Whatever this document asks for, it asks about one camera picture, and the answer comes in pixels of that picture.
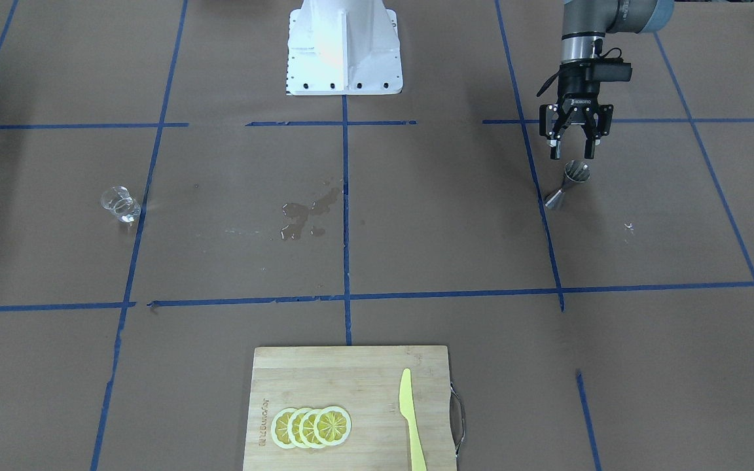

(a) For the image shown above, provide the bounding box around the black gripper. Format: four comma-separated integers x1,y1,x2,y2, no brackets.
539,60,613,160

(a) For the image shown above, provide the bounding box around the steel jigger measuring cup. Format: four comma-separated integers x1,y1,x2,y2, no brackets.
544,160,590,211

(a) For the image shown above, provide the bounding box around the clear glass beaker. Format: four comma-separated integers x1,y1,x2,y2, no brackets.
99,186,141,224

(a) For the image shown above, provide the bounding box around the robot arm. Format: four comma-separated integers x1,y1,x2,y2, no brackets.
537,1,674,159

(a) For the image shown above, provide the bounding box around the yellow plastic knife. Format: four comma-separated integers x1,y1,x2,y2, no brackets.
399,368,427,470

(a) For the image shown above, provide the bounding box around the bamboo cutting board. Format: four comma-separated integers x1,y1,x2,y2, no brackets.
242,345,458,470

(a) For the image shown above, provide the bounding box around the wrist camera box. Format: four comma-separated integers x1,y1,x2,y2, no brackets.
587,59,632,83

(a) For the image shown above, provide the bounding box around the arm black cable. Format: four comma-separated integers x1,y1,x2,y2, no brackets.
537,46,621,99

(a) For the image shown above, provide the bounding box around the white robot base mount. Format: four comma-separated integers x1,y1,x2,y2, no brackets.
285,1,404,96

